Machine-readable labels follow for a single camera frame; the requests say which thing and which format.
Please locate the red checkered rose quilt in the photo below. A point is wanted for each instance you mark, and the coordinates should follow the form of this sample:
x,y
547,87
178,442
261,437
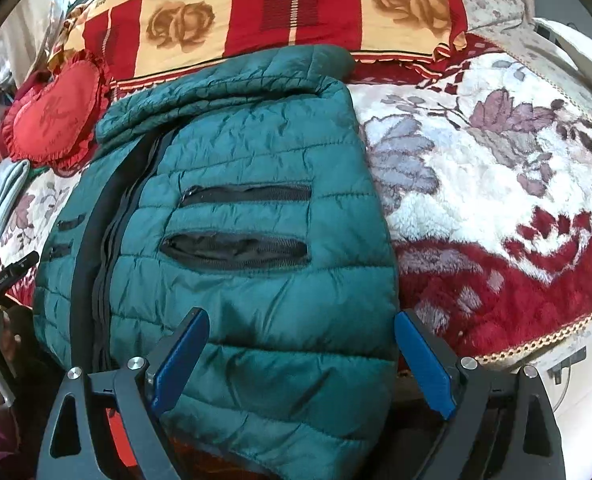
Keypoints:
x,y
216,15

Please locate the grey folded cloth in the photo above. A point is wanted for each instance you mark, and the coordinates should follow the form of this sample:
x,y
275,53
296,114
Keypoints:
x,y
3,195

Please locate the white bed frame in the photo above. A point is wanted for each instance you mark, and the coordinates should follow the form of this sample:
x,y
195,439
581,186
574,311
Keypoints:
x,y
575,45

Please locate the white curtain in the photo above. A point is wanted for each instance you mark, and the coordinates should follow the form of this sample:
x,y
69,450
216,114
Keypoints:
x,y
26,30

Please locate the red heart-shaped pillow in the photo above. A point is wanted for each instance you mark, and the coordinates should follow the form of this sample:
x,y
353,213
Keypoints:
x,y
56,115

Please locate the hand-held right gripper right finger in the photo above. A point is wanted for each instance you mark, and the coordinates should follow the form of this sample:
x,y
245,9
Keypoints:
x,y
423,365

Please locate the person's left hand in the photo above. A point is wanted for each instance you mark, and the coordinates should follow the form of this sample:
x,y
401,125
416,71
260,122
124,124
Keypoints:
x,y
3,347

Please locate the green puffer jacket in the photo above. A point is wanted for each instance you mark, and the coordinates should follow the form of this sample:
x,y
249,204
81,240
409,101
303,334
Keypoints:
x,y
276,310

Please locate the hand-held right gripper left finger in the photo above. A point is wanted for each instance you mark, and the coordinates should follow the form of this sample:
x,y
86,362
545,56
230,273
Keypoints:
x,y
181,360

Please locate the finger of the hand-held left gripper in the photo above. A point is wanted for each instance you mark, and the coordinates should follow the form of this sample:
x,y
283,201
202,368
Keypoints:
x,y
18,269

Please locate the floral fleece blanket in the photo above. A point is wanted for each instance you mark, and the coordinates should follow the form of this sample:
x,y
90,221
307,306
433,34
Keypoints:
x,y
475,185

